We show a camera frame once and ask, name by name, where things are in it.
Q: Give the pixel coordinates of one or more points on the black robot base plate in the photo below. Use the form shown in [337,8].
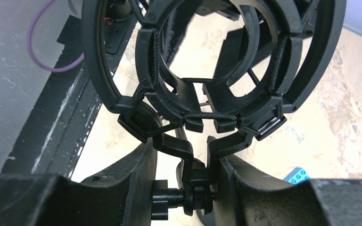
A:
[54,134]

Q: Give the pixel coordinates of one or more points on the blue studded baseplate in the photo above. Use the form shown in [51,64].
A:
[297,176]

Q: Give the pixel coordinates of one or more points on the black tripod shock-mount stand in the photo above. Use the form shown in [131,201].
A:
[302,45]

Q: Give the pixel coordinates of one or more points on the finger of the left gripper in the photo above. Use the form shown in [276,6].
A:
[234,48]
[174,30]

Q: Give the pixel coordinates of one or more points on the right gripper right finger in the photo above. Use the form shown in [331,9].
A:
[246,196]

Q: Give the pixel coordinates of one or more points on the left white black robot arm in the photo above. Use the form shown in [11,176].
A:
[118,10]

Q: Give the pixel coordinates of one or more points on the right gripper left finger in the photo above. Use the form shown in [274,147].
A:
[119,195]

